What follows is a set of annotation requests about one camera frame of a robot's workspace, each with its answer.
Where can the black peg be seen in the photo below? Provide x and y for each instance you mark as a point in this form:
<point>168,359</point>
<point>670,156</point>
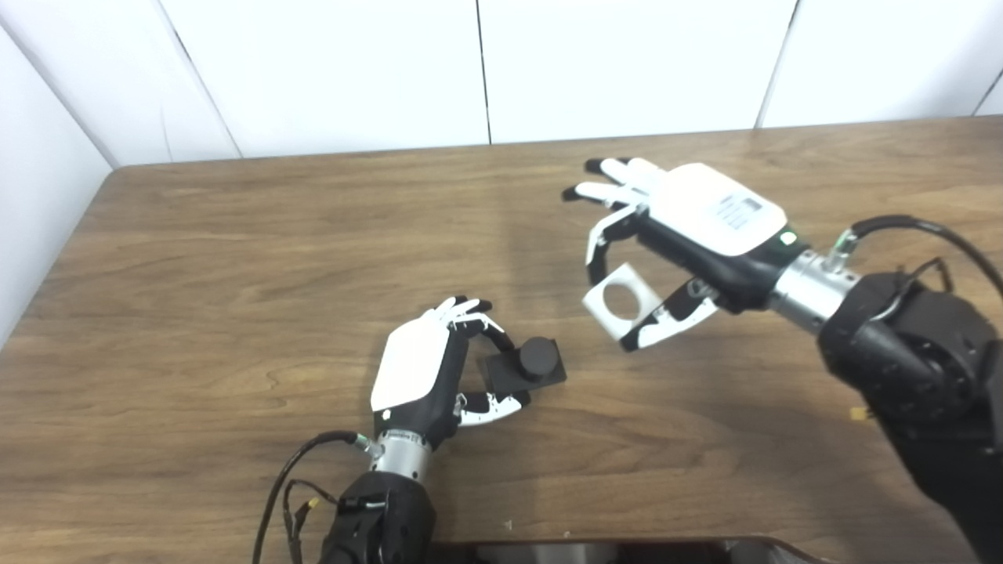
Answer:
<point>539,356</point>

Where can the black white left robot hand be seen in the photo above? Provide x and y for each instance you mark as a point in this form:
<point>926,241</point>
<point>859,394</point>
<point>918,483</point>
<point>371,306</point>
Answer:
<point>411,364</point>

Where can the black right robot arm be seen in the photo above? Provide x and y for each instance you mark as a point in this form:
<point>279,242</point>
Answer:
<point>917,360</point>

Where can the white square piece with hole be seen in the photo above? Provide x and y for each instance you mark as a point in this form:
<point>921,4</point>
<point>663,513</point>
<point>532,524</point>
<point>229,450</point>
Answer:
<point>595,301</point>

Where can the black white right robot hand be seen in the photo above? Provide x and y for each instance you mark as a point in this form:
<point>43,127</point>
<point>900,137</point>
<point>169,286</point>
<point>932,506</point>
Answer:
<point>705,204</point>

